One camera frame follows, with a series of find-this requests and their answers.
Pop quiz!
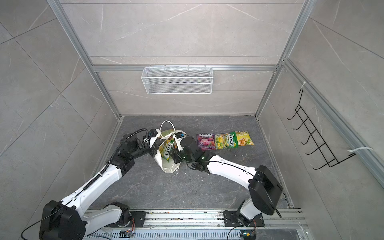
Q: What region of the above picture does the pink purple snack packet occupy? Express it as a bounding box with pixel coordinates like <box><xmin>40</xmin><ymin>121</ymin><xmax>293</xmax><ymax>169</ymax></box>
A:
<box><xmin>197</xmin><ymin>133</ymin><xmax>216</xmax><ymax>151</ymax></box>

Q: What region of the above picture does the white floral paper bag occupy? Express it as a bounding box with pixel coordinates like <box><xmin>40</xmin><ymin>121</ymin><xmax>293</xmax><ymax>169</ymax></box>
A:
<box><xmin>150</xmin><ymin>120</ymin><xmax>187</xmax><ymax>174</ymax></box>

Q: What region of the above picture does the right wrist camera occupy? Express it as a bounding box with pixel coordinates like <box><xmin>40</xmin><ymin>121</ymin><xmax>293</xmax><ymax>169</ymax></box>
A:
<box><xmin>174</xmin><ymin>131</ymin><xmax>186</xmax><ymax>152</ymax></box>

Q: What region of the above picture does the white wire mesh basket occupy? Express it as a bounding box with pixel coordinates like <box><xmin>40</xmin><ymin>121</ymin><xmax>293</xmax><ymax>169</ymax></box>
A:
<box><xmin>141</xmin><ymin>67</ymin><xmax>214</xmax><ymax>95</ymax></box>

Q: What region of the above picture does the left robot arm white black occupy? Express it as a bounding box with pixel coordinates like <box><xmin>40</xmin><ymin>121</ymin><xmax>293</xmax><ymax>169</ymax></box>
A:
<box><xmin>39</xmin><ymin>129</ymin><xmax>161</xmax><ymax>240</ymax></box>

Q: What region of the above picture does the yellow chips snack bag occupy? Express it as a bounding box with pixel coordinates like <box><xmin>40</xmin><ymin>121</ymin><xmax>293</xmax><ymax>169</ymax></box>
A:
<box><xmin>236</xmin><ymin>131</ymin><xmax>255</xmax><ymax>147</ymax></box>

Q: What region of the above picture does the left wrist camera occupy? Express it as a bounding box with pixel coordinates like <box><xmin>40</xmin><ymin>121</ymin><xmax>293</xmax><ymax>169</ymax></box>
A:
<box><xmin>144</xmin><ymin>129</ymin><xmax>161</xmax><ymax>148</ymax></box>

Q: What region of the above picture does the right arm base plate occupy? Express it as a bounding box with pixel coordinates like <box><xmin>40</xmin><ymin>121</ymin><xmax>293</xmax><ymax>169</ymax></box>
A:
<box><xmin>223</xmin><ymin>210</ymin><xmax>265</xmax><ymax>228</ymax></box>

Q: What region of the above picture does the black wire hook rack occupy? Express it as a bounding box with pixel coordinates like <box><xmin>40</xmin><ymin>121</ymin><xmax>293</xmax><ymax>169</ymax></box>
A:
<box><xmin>287</xmin><ymin>89</ymin><xmax>356</xmax><ymax>170</ymax></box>

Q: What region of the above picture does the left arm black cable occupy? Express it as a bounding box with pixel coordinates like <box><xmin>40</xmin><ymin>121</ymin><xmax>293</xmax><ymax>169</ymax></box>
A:
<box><xmin>100</xmin><ymin>128</ymin><xmax>150</xmax><ymax>175</ymax></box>

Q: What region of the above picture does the green white snack bag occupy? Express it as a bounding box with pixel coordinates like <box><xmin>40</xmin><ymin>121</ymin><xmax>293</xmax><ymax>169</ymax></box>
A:
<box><xmin>215</xmin><ymin>132</ymin><xmax>239</xmax><ymax>150</ymax></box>

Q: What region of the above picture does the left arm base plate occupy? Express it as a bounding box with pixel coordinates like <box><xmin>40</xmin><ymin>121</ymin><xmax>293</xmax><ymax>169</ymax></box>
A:
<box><xmin>118</xmin><ymin>211</ymin><xmax>147</xmax><ymax>228</ymax></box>

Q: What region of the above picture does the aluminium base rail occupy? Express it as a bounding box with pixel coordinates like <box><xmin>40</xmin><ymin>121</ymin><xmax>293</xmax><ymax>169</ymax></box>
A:
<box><xmin>84</xmin><ymin>209</ymin><xmax>313</xmax><ymax>240</ymax></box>

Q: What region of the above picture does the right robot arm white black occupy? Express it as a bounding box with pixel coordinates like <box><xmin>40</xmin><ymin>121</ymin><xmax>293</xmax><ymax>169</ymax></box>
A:
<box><xmin>175</xmin><ymin>136</ymin><xmax>283</xmax><ymax>226</ymax></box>

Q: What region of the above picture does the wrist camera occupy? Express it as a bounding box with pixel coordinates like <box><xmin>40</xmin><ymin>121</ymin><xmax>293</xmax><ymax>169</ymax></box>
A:
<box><xmin>174</xmin><ymin>131</ymin><xmax>186</xmax><ymax>152</ymax></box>
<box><xmin>144</xmin><ymin>129</ymin><xmax>161</xmax><ymax>148</ymax></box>

